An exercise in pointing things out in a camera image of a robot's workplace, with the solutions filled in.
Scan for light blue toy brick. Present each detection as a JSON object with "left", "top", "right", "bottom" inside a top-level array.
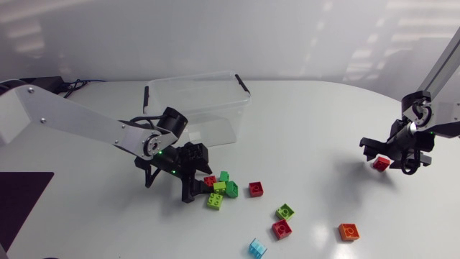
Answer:
[{"left": 248, "top": 237, "right": 268, "bottom": 259}]

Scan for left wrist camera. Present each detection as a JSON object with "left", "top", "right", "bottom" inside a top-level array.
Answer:
[{"left": 180, "top": 141, "right": 210, "bottom": 167}]

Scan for clear plastic container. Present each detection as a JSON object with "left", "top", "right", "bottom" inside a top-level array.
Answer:
[{"left": 142, "top": 70, "right": 252, "bottom": 149}]

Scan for black power brick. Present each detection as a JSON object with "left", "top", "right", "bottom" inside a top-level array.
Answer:
[{"left": 19, "top": 76, "right": 66, "bottom": 95}]

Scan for dark mat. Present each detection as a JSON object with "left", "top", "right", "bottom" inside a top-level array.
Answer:
[{"left": 0, "top": 171, "right": 55, "bottom": 253}]

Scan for black cable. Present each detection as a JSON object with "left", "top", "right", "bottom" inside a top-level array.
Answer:
[{"left": 61, "top": 79, "right": 90, "bottom": 99}]

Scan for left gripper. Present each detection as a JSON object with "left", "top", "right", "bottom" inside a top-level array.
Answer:
[{"left": 134, "top": 145, "right": 213, "bottom": 204}]

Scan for orange toy brick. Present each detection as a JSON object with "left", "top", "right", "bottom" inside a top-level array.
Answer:
[{"left": 338, "top": 223, "right": 361, "bottom": 242}]

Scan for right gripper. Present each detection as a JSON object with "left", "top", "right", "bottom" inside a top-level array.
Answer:
[{"left": 359, "top": 119, "right": 436, "bottom": 163}]

